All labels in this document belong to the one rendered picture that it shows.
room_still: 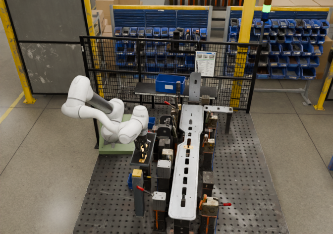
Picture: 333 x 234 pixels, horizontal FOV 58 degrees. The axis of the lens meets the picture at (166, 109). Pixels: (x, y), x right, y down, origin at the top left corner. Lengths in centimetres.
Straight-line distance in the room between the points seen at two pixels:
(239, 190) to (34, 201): 223
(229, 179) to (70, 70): 309
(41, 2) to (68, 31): 50
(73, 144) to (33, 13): 188
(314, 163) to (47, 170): 334
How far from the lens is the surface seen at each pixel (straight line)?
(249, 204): 265
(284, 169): 407
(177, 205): 217
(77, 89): 230
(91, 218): 255
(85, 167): 395
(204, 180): 230
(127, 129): 186
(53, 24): 467
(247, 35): 322
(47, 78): 511
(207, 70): 331
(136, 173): 216
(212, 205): 213
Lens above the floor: 271
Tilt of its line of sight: 34 degrees down
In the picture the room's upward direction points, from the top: straight up
